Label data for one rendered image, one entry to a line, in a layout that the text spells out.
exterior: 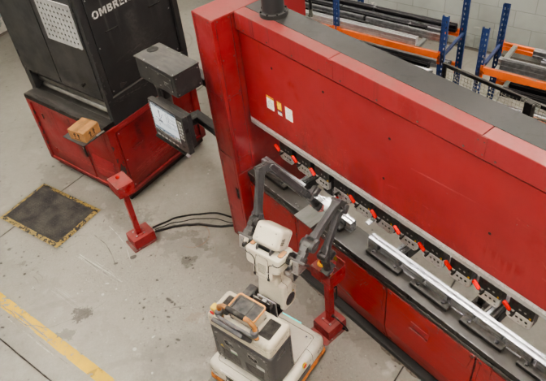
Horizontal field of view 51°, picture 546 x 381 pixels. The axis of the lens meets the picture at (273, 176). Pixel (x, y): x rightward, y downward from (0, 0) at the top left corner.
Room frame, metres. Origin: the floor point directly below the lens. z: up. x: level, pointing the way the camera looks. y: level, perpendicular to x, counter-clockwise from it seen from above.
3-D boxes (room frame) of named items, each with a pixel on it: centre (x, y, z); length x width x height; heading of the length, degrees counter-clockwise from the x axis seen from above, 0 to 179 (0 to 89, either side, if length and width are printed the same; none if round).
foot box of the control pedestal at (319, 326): (2.66, -0.29, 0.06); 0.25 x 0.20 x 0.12; 127
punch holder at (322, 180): (3.13, -0.38, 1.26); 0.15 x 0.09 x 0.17; 35
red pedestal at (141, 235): (3.90, 1.34, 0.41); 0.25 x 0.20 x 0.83; 125
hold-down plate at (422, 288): (2.25, -0.93, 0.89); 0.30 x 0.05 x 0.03; 35
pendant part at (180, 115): (3.78, 0.73, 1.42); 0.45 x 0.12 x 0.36; 40
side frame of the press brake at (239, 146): (4.01, 0.02, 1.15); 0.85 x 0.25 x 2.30; 125
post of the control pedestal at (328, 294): (2.68, -0.32, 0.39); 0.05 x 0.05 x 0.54; 37
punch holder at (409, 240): (2.47, -0.84, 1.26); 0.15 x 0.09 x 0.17; 35
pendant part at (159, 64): (3.87, 0.69, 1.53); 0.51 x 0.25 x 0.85; 40
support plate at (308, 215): (3.02, -0.28, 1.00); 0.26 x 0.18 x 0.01; 125
